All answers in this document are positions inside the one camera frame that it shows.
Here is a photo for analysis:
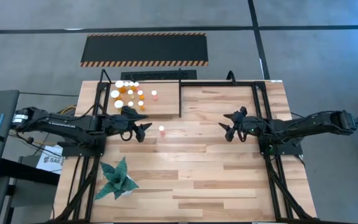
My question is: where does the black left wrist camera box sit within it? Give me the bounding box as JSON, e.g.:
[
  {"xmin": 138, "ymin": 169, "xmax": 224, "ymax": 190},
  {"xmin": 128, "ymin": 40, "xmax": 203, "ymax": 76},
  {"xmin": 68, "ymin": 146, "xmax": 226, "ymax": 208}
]
[{"xmin": 134, "ymin": 129, "xmax": 147, "ymax": 144}]

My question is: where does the black aluminium rig frame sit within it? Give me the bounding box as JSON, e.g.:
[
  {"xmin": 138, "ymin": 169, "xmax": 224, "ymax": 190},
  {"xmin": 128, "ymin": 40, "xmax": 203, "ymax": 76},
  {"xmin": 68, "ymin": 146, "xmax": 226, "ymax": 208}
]
[{"xmin": 52, "ymin": 80, "xmax": 317, "ymax": 224}]

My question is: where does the yellow cable bundle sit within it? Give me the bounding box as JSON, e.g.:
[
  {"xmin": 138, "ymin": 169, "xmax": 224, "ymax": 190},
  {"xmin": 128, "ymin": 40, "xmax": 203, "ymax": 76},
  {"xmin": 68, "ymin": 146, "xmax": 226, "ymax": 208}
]
[{"xmin": 7, "ymin": 105, "xmax": 78, "ymax": 149}]

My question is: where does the green potted artificial plant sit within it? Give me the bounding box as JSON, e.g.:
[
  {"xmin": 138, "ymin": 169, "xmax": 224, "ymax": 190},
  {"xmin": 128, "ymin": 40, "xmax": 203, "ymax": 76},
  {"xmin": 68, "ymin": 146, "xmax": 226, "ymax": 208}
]
[{"xmin": 94, "ymin": 156, "xmax": 140, "ymax": 201}]

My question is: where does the black arched handle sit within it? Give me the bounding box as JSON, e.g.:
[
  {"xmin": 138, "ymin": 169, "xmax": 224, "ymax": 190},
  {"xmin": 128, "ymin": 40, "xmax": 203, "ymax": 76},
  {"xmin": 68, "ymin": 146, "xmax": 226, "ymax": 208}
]
[{"xmin": 226, "ymin": 70, "xmax": 237, "ymax": 86}]

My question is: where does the hazard-striped black floor mat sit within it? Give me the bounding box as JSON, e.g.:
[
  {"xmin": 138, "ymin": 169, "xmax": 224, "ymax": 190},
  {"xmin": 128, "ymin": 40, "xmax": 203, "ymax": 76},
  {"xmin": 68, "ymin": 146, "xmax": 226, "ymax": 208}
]
[{"xmin": 80, "ymin": 32, "xmax": 209, "ymax": 68}]

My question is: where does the black bench bar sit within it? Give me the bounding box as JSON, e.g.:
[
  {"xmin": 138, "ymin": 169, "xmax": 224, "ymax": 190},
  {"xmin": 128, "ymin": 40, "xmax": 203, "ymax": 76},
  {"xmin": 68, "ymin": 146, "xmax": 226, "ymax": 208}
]
[{"xmin": 0, "ymin": 157, "xmax": 61, "ymax": 187}]

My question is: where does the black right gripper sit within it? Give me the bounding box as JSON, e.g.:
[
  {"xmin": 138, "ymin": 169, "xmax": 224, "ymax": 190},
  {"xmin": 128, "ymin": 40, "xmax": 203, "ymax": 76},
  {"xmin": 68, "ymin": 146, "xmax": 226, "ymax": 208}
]
[{"xmin": 218, "ymin": 113, "xmax": 261, "ymax": 143}]

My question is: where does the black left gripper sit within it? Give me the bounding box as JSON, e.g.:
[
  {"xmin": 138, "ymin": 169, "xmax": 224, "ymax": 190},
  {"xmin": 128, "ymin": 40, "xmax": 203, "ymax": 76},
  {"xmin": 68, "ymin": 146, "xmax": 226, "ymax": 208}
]
[{"xmin": 101, "ymin": 106, "xmax": 153, "ymax": 135}]

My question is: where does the wooden shelf board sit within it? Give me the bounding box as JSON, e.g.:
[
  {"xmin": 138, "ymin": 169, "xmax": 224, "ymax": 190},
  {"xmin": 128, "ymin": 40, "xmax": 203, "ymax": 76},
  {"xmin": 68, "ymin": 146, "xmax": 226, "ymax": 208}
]
[{"xmin": 107, "ymin": 81, "xmax": 180, "ymax": 116}]

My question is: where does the black floor tape strip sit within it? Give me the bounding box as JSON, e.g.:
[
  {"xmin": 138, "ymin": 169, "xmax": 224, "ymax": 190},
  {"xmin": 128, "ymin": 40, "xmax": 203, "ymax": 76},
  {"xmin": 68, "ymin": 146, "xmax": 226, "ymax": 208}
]
[
  {"xmin": 0, "ymin": 24, "xmax": 358, "ymax": 35},
  {"xmin": 247, "ymin": 0, "xmax": 271, "ymax": 80}
]

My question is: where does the white printed paper sheet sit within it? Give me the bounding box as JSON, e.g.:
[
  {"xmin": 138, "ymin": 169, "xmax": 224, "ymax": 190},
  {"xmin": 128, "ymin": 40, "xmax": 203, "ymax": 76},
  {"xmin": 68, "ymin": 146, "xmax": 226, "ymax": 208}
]
[{"xmin": 35, "ymin": 144, "xmax": 65, "ymax": 175}]

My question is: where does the thin black shelf frame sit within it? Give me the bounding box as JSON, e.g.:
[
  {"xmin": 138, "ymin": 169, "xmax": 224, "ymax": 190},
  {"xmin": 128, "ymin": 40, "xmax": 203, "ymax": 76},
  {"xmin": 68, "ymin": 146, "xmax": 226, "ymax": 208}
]
[{"xmin": 94, "ymin": 68, "xmax": 183, "ymax": 119}]

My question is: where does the grey side cart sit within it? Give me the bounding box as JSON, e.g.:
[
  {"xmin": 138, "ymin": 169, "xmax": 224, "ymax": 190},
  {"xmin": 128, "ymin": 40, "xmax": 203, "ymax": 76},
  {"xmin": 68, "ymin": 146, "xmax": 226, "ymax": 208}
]
[{"xmin": 0, "ymin": 89, "xmax": 21, "ymax": 224}]

